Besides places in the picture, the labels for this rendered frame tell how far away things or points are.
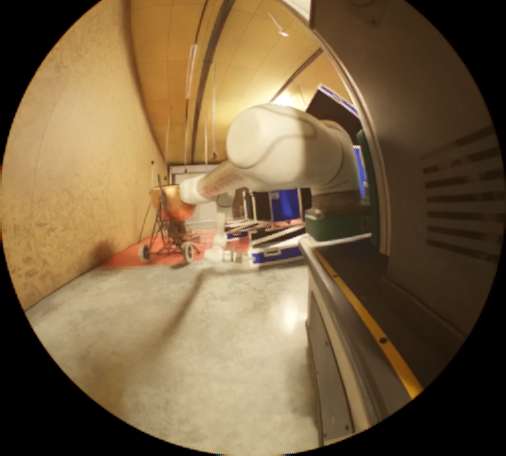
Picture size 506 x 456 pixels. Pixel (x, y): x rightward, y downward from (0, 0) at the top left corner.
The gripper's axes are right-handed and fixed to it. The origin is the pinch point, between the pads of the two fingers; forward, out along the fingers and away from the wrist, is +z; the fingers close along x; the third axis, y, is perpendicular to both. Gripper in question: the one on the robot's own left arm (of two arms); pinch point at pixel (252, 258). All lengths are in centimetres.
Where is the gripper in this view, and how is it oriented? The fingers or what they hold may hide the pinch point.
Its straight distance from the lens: 120.2
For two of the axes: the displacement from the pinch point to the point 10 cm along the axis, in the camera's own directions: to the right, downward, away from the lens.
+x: 0.3, -0.4, -10.0
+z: 10.0, 0.4, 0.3
